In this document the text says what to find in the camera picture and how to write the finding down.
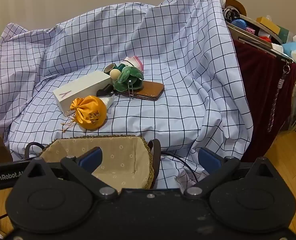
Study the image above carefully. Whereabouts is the braided rope keychain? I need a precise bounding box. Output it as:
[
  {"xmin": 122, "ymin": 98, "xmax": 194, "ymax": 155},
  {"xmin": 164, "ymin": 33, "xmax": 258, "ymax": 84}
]
[{"xmin": 269, "ymin": 62, "xmax": 292, "ymax": 132}]

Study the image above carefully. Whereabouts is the wicker basket with fabric lining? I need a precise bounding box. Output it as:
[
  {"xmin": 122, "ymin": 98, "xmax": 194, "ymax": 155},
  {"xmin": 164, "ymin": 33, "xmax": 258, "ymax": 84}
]
[{"xmin": 25, "ymin": 135, "xmax": 161, "ymax": 190}]

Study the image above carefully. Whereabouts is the black cylindrical handle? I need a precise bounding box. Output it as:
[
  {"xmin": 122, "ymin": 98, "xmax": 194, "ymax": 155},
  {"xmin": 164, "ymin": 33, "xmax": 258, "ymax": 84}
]
[{"xmin": 96, "ymin": 83, "xmax": 113, "ymax": 97}]

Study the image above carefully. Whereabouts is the checked light blue sheet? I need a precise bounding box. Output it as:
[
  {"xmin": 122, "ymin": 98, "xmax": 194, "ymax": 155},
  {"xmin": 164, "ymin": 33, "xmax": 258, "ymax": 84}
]
[{"xmin": 0, "ymin": 0, "xmax": 253, "ymax": 190}]

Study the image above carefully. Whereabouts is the blue ball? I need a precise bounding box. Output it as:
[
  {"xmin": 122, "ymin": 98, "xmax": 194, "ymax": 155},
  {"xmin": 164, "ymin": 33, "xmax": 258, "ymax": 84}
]
[{"xmin": 231, "ymin": 19, "xmax": 247, "ymax": 30}]

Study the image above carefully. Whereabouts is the green plush toy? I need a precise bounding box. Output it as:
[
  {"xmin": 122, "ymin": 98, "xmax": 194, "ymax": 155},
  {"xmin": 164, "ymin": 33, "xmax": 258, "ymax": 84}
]
[{"xmin": 113, "ymin": 65, "xmax": 144, "ymax": 100}]

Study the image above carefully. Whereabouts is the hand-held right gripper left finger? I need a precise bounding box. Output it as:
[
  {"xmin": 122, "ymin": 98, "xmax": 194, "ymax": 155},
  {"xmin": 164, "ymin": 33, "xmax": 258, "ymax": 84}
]
[{"xmin": 19, "ymin": 147, "xmax": 119, "ymax": 200}]

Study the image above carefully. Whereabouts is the yellow cardboard box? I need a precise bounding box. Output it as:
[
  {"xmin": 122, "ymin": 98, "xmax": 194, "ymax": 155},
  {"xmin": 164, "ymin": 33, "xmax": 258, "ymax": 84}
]
[{"xmin": 256, "ymin": 16, "xmax": 281, "ymax": 34}]

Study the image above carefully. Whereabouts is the white plush toy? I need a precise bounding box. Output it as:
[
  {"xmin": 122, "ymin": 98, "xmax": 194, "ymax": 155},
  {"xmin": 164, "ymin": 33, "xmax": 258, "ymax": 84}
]
[{"xmin": 98, "ymin": 95, "xmax": 115, "ymax": 115}]

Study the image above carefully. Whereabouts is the red toy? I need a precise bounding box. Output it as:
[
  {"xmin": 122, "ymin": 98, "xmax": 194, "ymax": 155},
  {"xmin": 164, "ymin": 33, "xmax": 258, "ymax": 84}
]
[{"xmin": 259, "ymin": 31, "xmax": 272, "ymax": 43}]

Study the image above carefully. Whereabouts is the dark red velvet cloth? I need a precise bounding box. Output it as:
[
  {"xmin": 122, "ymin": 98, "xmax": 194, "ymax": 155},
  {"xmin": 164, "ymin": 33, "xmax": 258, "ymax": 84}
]
[{"xmin": 231, "ymin": 37, "xmax": 296, "ymax": 163}]

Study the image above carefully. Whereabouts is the black cable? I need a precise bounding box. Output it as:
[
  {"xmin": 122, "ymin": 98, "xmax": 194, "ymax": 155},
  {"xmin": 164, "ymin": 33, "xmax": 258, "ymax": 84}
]
[{"xmin": 159, "ymin": 152, "xmax": 201, "ymax": 183}]

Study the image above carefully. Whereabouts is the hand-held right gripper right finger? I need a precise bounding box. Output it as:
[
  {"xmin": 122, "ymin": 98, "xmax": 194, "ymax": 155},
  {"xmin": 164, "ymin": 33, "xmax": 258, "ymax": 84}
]
[{"xmin": 184, "ymin": 147, "xmax": 279, "ymax": 200}]

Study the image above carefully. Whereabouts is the brown curved wooden piece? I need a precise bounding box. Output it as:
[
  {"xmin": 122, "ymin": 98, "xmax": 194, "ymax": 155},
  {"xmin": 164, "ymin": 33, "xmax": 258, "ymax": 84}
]
[{"xmin": 224, "ymin": 0, "xmax": 248, "ymax": 15}]

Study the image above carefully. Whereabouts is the green cardboard box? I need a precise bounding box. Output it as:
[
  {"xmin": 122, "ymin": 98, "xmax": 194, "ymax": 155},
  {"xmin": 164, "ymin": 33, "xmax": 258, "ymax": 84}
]
[{"xmin": 278, "ymin": 26, "xmax": 294, "ymax": 44}]

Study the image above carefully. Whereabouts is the black and white striped cloth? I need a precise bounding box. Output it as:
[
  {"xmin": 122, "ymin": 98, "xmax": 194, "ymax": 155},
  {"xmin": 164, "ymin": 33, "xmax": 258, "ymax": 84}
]
[{"xmin": 222, "ymin": 7, "xmax": 242, "ymax": 22}]

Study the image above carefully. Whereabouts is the orange satin drawstring pouch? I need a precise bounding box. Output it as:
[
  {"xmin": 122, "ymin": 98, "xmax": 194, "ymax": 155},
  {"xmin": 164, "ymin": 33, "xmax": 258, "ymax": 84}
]
[{"xmin": 61, "ymin": 95, "xmax": 108, "ymax": 133}]

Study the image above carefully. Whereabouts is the white cardboard box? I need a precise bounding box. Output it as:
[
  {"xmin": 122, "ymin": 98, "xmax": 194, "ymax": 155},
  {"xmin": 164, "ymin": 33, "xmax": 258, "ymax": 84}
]
[{"xmin": 52, "ymin": 70, "xmax": 113, "ymax": 115}]

